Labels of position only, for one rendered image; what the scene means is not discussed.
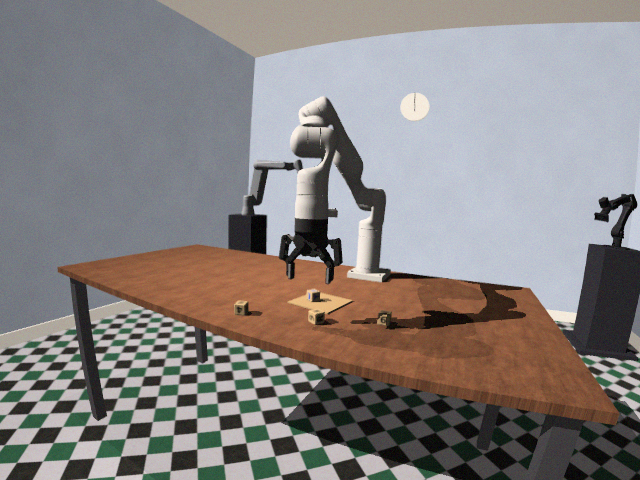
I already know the tan block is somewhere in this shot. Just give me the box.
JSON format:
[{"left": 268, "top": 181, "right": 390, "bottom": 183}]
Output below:
[
  {"left": 377, "top": 310, "right": 392, "bottom": 326},
  {"left": 234, "top": 301, "right": 249, "bottom": 316},
  {"left": 308, "top": 309, "right": 325, "bottom": 325},
  {"left": 307, "top": 289, "right": 320, "bottom": 302}
]

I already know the tan flat mat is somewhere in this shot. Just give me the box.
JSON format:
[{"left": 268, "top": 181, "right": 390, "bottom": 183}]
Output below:
[{"left": 288, "top": 293, "right": 353, "bottom": 314}]

